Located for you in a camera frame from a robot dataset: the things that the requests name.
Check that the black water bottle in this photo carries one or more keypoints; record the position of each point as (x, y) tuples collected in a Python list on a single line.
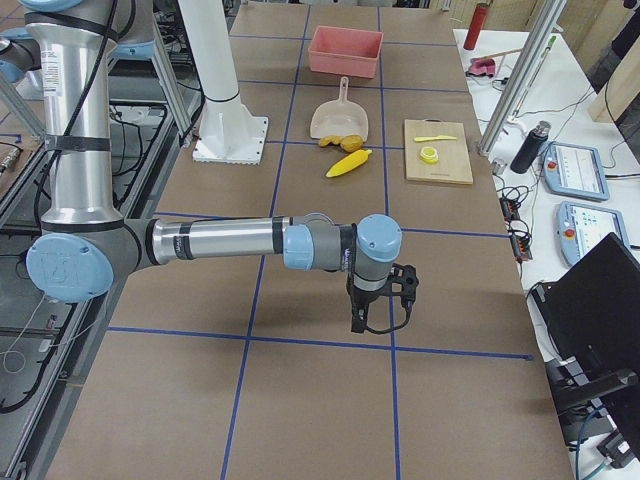
[(530, 147)]

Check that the yellow toy lemon slices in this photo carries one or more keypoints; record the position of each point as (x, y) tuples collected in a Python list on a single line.
[(429, 155)]

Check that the teach pendant tablet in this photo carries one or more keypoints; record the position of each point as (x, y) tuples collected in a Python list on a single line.
[(581, 227), (574, 171)]

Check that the wooden cutting board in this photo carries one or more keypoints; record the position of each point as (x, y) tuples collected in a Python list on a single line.
[(454, 165)]

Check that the beige plastic dustpan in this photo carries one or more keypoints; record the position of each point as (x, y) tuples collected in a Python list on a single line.
[(339, 117)]

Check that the yellow toy corn cob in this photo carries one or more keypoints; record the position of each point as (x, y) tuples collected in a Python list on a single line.
[(349, 163)]

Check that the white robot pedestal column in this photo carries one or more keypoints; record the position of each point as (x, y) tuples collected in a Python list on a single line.
[(228, 132)]

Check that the black monitor with stand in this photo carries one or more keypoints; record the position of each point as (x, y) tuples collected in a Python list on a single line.
[(592, 317)]

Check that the pink plastic bin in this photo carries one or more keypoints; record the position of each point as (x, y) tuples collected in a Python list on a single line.
[(345, 51)]

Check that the black orange connector strip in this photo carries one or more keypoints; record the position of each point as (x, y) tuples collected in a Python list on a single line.
[(518, 230)]

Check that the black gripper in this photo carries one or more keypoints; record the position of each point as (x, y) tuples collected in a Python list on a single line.
[(364, 299)]

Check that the red water bottle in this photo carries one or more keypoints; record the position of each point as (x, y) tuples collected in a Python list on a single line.
[(476, 25)]

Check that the pink cloth item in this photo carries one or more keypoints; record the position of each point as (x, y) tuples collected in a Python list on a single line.
[(482, 67)]

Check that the brown toy potato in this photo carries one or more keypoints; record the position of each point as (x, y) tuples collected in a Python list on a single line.
[(351, 143)]

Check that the aluminium frame post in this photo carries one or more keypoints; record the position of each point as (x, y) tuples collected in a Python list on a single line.
[(532, 50)]

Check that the lower teach pendant tablet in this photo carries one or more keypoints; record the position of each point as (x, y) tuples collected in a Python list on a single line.
[(581, 227)]

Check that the yellow plastic toy knife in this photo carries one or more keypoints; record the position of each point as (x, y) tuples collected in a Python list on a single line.
[(420, 139)]

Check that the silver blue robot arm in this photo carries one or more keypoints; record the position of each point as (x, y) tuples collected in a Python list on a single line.
[(86, 244)]

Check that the upper teach pendant tablet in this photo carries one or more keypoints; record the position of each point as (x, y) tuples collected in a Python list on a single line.
[(574, 171)]

